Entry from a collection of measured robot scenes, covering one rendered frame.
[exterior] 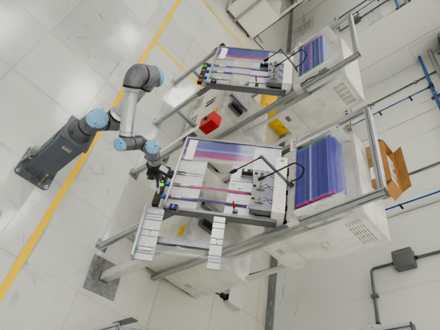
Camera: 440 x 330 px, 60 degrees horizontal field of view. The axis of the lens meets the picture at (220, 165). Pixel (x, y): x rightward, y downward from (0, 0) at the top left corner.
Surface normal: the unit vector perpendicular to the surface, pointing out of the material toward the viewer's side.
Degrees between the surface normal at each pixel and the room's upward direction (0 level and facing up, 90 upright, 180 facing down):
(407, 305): 90
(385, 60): 90
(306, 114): 90
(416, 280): 90
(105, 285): 0
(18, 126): 0
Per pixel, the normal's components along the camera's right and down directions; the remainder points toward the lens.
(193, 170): 0.00, -0.71
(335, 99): -0.16, 0.69
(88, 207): 0.73, -0.40
